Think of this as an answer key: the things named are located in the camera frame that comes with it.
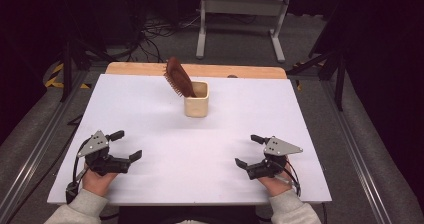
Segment white metal table frame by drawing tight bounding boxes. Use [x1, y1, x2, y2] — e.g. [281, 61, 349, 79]
[195, 0, 292, 64]

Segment aluminium rail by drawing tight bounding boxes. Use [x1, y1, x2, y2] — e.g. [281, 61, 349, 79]
[320, 79, 395, 224]
[0, 69, 88, 224]

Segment brown wooden hairbrush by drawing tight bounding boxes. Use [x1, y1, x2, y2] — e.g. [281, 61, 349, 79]
[163, 56, 198, 99]

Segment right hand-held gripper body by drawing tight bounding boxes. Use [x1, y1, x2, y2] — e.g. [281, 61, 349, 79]
[245, 135, 304, 181]

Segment black metal stand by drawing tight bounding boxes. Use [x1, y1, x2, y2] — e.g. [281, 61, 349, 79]
[59, 38, 113, 103]
[286, 47, 348, 112]

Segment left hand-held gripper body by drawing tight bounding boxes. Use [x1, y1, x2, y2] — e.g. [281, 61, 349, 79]
[76, 129, 132, 177]

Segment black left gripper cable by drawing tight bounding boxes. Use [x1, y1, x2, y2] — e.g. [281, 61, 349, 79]
[65, 139, 90, 205]

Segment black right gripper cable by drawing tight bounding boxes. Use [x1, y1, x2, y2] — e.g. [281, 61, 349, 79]
[275, 159, 302, 198]

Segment yellow black floor tape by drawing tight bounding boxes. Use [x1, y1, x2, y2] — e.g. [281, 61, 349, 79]
[292, 61, 327, 92]
[44, 62, 92, 90]

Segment person's left hand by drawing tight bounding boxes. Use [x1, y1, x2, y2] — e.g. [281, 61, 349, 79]
[81, 168, 119, 198]

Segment white board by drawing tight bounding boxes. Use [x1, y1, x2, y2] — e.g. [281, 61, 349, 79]
[47, 73, 333, 207]

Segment black floor cables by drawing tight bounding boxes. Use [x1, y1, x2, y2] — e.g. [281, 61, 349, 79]
[109, 12, 201, 64]

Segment person's right hand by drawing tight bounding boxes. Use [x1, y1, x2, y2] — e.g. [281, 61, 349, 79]
[258, 170, 297, 198]

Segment cream square cup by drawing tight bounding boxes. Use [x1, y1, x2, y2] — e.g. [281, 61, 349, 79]
[183, 80, 210, 119]

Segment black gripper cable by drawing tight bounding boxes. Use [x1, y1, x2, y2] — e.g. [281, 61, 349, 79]
[275, 159, 302, 198]
[65, 139, 90, 205]

